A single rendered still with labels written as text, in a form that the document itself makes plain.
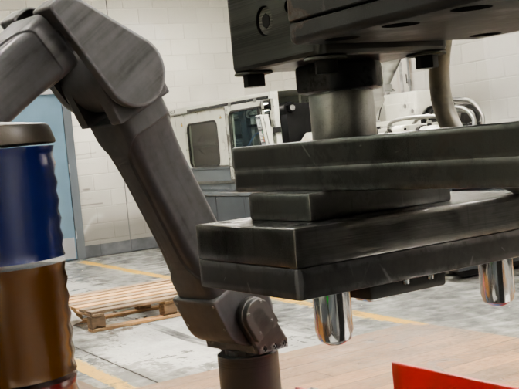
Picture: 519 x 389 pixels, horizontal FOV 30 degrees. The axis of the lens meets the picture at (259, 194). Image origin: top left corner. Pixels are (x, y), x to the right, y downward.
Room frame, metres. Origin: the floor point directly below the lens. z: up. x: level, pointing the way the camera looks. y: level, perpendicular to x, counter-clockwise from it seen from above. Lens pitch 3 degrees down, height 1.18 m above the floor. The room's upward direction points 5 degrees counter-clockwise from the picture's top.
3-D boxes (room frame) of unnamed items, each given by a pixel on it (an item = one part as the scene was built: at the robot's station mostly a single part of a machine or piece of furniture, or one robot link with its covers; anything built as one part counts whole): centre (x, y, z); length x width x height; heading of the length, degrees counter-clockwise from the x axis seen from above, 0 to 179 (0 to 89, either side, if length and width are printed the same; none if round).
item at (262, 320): (0.97, 0.03, 1.00); 0.09 x 0.06 x 0.06; 41
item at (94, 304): (7.32, 0.97, 0.07); 1.20 x 1.00 x 0.14; 121
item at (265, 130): (9.51, -0.14, 1.27); 0.23 x 0.18 x 0.38; 119
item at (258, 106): (9.94, 0.10, 1.21); 0.86 x 0.10 x 0.79; 29
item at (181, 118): (11.01, 0.11, 1.24); 2.95 x 0.98 x 0.90; 29
